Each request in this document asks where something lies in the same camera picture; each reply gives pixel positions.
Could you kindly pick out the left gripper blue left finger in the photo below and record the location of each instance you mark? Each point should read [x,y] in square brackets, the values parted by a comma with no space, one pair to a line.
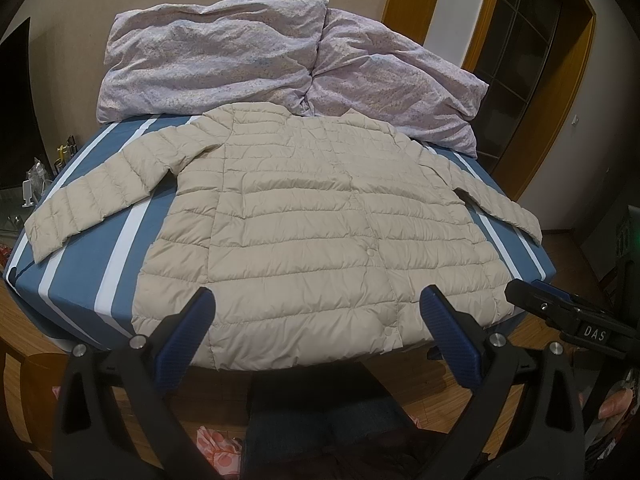
[91,440]

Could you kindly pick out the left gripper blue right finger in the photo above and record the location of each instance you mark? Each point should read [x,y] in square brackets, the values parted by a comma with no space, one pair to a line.
[546,437]

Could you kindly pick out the pink floral slipper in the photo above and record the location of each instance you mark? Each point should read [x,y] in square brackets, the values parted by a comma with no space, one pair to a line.
[223,453]

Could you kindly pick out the lilac floral duvet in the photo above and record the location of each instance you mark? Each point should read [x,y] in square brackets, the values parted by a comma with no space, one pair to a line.
[312,59]

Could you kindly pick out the blue white striped bed sheet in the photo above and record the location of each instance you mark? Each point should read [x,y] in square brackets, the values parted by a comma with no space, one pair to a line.
[84,292]

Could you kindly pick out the beige puffer down jacket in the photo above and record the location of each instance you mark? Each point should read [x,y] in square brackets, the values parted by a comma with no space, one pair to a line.
[315,234]

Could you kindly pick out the cluttered bedside items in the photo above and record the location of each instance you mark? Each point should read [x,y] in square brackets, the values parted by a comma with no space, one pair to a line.
[39,179]

